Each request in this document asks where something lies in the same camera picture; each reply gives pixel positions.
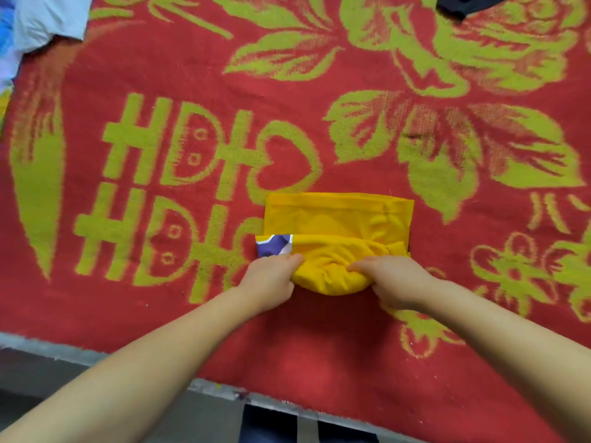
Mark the person's left forearm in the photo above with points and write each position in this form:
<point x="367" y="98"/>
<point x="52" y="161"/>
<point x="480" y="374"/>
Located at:
<point x="129" y="383"/>

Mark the white t-shirt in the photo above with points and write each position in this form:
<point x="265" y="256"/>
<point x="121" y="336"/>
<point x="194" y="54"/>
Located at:
<point x="46" y="18"/>

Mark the red and yellow blanket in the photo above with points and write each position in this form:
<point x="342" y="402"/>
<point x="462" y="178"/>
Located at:
<point x="415" y="133"/>

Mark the person's right hand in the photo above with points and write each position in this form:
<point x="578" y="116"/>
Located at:
<point x="402" y="281"/>

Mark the person's blue trousers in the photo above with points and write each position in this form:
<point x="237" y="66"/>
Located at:
<point x="268" y="427"/>

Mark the person's left hand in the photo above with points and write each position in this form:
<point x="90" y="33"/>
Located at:
<point x="268" y="283"/>

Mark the person's right forearm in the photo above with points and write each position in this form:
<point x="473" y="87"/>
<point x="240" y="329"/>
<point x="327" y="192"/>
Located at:
<point x="508" y="355"/>

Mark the plain black garment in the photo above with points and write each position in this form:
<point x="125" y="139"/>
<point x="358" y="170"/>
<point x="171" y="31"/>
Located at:
<point x="466" y="2"/>

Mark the yellow basketball jersey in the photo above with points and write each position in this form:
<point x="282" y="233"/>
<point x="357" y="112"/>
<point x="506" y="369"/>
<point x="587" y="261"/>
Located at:
<point x="342" y="235"/>

